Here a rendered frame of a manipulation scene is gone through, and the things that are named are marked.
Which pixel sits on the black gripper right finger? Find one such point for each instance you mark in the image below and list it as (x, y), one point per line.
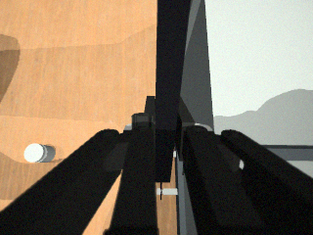
(267, 193)

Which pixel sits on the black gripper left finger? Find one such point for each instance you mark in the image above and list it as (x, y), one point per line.
(64, 200)

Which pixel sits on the black long thin rod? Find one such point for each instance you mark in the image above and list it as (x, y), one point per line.
(172, 18)

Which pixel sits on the grey cylinder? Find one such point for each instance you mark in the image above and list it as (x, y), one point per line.
(38, 153)

